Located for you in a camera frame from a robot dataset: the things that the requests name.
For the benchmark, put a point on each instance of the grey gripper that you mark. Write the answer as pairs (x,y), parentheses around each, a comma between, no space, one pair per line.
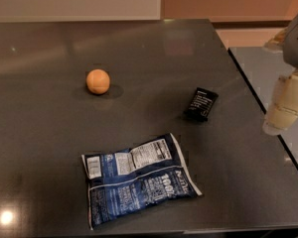
(297,42)

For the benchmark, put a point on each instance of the blue chip bag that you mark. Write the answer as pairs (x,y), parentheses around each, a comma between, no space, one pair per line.
(133,179)

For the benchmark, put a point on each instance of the grey side table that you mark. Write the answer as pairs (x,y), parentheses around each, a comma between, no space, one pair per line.
(264,72)

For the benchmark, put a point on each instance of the black snack bar wrapper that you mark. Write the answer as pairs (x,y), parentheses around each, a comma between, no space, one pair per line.
(201,104)

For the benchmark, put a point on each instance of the orange fruit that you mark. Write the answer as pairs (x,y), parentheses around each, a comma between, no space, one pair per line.
(98,81)

